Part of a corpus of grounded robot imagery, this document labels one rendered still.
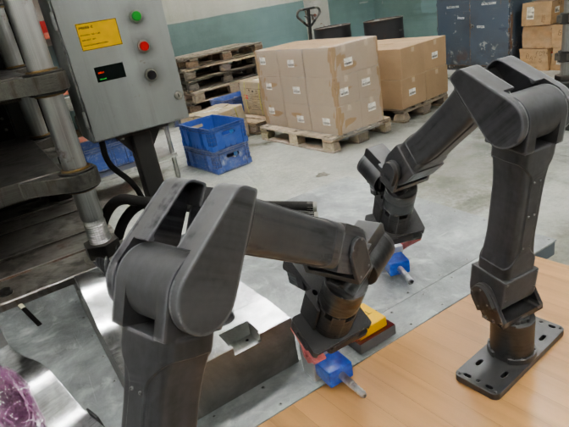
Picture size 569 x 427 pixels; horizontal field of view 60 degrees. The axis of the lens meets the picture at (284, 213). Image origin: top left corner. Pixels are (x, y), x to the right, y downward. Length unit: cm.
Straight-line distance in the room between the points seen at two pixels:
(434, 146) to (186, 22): 724
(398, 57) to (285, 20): 380
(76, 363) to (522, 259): 79
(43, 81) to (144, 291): 97
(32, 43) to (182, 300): 104
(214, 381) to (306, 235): 35
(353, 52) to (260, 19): 398
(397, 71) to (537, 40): 265
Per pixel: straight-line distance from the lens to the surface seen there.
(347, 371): 79
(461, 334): 90
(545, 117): 66
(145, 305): 40
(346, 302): 63
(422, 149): 80
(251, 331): 83
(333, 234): 55
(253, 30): 838
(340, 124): 460
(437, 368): 84
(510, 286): 77
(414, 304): 97
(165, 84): 155
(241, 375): 81
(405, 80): 529
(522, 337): 81
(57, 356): 109
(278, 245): 48
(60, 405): 84
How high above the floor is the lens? 135
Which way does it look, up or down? 23 degrees down
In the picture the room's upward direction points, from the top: 10 degrees counter-clockwise
